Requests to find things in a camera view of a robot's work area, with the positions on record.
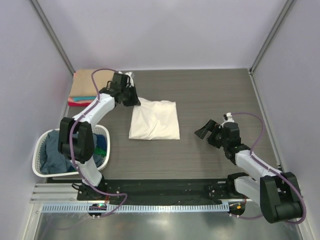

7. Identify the cream white t shirt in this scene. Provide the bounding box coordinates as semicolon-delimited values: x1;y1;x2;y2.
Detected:
128;97;180;141

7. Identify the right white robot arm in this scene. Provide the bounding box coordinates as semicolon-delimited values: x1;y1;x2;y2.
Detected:
195;119;307;224

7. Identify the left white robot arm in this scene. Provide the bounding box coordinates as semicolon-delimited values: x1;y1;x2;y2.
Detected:
58;86;141;195

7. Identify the folded teal t shirt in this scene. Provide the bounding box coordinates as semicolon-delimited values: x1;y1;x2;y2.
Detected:
72;96;96;102

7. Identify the folded tan t shirt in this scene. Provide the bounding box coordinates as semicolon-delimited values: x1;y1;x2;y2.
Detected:
69;69;114;98

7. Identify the blue garment in basket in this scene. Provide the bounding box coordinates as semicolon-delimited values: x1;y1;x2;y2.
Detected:
96;134;108;152

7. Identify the folded red t shirt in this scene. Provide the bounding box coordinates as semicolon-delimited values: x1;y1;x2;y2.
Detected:
68;100;92;107

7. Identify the green garment in basket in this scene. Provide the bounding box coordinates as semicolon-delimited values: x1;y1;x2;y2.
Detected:
94;146;107;158

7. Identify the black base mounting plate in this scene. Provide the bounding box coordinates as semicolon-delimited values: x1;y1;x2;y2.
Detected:
76;178;256;201

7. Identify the white plastic laundry basket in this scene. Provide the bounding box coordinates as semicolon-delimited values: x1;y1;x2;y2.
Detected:
32;125;111;178

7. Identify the grey blue shirt in basket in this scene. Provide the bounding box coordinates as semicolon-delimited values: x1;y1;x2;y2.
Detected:
39;130;75;175

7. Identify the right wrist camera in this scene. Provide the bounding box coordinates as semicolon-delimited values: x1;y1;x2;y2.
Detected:
221;112;241;144

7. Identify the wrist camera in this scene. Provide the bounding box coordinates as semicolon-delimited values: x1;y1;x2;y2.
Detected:
221;112;241;144
106;71;135;92

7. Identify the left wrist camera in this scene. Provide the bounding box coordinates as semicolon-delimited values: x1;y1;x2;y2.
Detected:
106;71;135;92

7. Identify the slotted white cable duct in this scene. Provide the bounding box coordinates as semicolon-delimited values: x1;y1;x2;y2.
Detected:
41;202;230;214

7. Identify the aluminium rail beam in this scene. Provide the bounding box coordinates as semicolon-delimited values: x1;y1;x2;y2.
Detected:
29;180;305;204

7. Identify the left aluminium corner post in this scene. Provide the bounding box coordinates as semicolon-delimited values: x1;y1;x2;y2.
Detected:
28;0;75;75

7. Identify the aluminium corner post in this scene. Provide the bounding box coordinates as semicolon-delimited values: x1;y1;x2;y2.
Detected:
28;0;75;75
248;0;296;76

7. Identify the right aluminium corner post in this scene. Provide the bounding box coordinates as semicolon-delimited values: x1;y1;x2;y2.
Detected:
248;0;296;76

